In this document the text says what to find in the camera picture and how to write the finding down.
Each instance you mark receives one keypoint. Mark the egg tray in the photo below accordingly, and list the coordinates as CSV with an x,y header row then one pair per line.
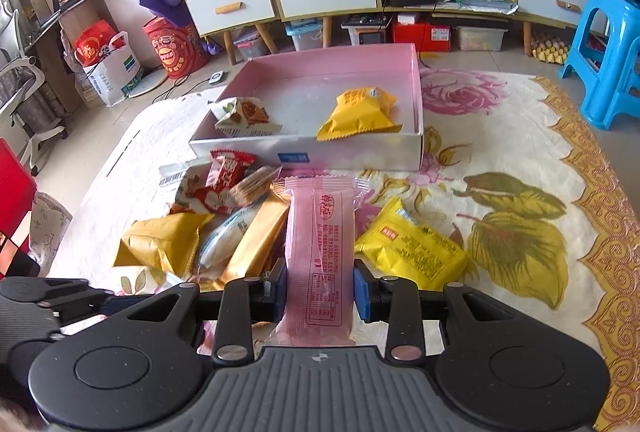
x,y
549,48

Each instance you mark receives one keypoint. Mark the clear cracker packet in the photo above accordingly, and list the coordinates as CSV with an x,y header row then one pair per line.
x,y
255,187

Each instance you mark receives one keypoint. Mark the clear storage box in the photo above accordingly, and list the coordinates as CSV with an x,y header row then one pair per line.
x,y
365,32
480,39
252,46

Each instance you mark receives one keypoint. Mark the yellow puffy snack packet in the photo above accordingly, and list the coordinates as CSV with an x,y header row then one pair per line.
x,y
362,112

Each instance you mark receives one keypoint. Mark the pink snack packet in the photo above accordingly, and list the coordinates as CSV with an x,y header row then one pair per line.
x,y
320,252

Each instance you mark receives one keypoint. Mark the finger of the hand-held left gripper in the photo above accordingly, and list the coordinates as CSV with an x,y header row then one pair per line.
x,y
70,294

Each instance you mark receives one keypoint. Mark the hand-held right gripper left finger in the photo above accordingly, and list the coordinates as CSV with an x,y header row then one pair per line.
x,y
278,297

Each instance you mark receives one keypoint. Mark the golden snack packet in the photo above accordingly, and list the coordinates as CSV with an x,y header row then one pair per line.
x,y
165,239

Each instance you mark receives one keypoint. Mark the white shopping bag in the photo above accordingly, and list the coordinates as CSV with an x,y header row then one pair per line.
x,y
112,77

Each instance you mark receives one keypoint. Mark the red round drum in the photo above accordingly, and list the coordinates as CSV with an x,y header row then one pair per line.
x,y
172,49

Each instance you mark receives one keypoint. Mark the red chair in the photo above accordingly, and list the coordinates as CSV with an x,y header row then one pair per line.
x,y
15,207

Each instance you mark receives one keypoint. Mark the red box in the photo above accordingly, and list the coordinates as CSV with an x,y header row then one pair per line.
x,y
422,37

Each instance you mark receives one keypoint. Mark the white brown nut packet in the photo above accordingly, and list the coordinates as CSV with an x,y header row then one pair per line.
x,y
182,179

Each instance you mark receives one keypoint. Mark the orange-brown bar packet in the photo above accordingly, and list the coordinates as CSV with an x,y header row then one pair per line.
x,y
257,237

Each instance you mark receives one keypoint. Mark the white blue snack packet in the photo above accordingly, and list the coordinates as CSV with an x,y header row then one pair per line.
x,y
227,237

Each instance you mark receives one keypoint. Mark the small white floor device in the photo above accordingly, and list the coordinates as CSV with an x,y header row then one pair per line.
x,y
217,78

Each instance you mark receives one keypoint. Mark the blue lid storage box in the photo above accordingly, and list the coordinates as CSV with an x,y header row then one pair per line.
x,y
305,37

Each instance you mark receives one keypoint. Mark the white patterned bag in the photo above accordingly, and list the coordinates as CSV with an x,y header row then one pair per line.
x,y
50,227

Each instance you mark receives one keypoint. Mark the white green nut packet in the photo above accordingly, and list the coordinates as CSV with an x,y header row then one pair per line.
x,y
245,116

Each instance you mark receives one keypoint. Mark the red snack packet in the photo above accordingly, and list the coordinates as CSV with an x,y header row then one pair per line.
x,y
212,201
232,169

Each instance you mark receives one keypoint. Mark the wooden desk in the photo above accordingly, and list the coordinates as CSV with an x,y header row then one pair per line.
x,y
65,12

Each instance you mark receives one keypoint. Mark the pink cardboard box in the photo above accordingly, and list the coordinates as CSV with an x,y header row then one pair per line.
x,y
320,82

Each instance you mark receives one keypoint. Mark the red gift bag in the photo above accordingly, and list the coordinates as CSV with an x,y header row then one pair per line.
x,y
95,42

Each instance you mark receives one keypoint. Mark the white office chair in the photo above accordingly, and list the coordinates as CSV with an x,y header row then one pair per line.
x,y
25,102

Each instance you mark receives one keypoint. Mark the blue plastic stool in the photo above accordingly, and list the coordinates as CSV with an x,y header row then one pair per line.
x,y
600,57

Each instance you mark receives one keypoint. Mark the round white floor base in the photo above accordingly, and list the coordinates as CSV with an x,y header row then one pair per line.
x,y
147,85

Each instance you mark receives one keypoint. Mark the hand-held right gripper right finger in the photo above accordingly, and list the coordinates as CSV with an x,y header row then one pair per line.
x,y
362,292

